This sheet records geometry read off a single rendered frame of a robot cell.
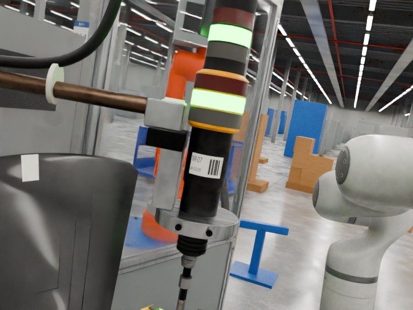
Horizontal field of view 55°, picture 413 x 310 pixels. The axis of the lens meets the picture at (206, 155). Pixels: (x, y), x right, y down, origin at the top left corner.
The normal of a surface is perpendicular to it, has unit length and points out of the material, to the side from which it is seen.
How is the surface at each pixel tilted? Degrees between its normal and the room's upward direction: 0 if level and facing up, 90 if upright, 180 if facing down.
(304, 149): 90
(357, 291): 87
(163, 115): 90
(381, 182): 104
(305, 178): 90
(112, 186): 45
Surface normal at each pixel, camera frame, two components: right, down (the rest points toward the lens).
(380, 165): -0.33, -0.11
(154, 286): 0.78, 0.22
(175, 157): -0.04, 0.11
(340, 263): -0.68, -0.08
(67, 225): 0.21, -0.52
